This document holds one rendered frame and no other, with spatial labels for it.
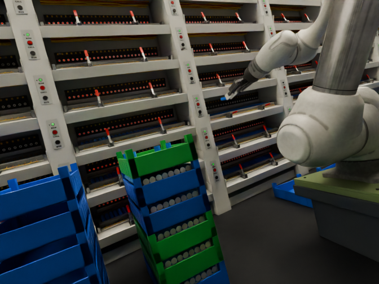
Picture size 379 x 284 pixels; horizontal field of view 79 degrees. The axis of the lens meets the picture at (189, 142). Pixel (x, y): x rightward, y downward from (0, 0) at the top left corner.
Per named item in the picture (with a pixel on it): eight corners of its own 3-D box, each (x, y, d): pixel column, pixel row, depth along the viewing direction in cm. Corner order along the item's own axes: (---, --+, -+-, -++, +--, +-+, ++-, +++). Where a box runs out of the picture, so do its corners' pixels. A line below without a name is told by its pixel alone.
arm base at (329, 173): (427, 165, 69) (424, 147, 69) (377, 183, 62) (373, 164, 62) (365, 163, 86) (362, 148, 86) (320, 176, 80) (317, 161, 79)
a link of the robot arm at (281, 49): (260, 75, 94) (282, 71, 100) (289, 49, 80) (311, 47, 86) (250, 53, 96) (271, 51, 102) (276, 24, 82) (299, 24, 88)
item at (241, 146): (289, 138, 157) (290, 118, 153) (219, 163, 130) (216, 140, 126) (267, 133, 175) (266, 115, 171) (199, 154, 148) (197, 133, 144)
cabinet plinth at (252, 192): (356, 147, 196) (355, 142, 196) (82, 275, 99) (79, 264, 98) (337, 149, 210) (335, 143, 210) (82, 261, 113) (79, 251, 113)
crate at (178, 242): (217, 234, 69) (211, 209, 69) (155, 264, 62) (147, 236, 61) (183, 212, 97) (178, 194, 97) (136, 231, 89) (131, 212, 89)
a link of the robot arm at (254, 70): (251, 54, 96) (243, 63, 101) (260, 73, 94) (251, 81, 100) (267, 53, 100) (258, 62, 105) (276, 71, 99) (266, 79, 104)
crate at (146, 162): (198, 159, 69) (192, 133, 68) (132, 179, 61) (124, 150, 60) (168, 158, 96) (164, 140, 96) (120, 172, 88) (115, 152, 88)
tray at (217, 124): (283, 111, 157) (283, 97, 154) (210, 131, 130) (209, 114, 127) (261, 109, 174) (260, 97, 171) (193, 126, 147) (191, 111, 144)
